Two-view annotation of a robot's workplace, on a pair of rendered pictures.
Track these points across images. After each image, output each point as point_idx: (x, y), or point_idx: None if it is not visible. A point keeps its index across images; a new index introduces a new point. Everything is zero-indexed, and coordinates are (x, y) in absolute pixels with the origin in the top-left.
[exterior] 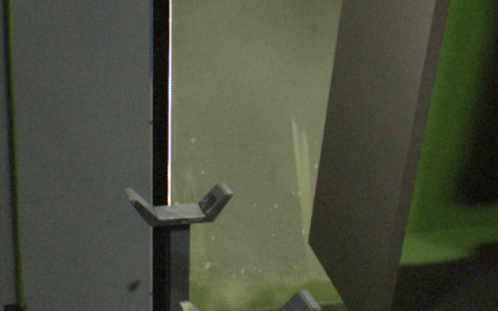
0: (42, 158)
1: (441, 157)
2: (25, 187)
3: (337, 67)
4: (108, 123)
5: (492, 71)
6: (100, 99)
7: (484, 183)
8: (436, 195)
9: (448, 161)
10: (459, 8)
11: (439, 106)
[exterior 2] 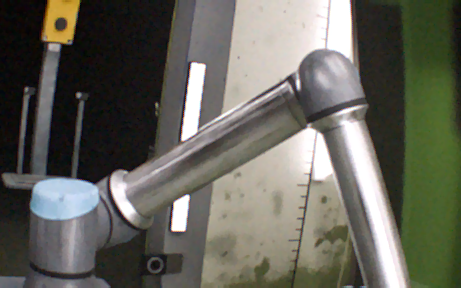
0: (163, 125)
1: (460, 252)
2: (160, 133)
3: (408, 183)
4: (172, 117)
5: None
6: (172, 110)
7: None
8: (459, 274)
9: None
10: None
11: (458, 220)
